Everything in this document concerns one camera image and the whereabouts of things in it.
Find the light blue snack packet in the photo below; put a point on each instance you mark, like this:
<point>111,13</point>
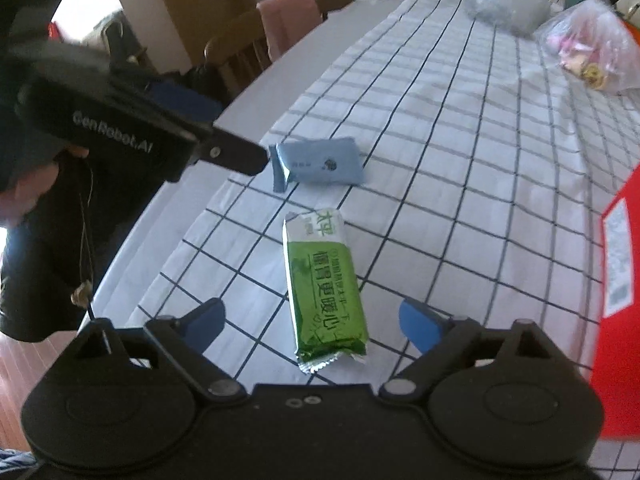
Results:
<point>330,161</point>

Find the pink clear snack bag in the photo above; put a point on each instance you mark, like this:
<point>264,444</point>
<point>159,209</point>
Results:
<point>592,43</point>

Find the wooden chair with pink cloth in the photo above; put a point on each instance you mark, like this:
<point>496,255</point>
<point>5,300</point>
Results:
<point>256,39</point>

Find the person left hand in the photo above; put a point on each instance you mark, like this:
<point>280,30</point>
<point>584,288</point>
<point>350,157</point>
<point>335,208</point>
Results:
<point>20,200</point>

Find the red cardboard box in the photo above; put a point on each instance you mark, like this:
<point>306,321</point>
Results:
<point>615,371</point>

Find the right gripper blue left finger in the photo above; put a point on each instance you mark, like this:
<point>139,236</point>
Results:
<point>182,342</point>

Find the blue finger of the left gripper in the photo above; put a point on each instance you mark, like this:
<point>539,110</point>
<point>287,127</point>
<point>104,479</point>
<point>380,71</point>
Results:
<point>229,151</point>

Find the green white snack packet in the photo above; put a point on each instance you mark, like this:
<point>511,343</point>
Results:
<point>323,291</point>

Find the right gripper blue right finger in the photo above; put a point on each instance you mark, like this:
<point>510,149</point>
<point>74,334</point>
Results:
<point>445,346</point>

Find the white checkered tablecloth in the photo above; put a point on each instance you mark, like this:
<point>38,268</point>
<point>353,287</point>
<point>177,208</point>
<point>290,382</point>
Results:
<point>487,167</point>

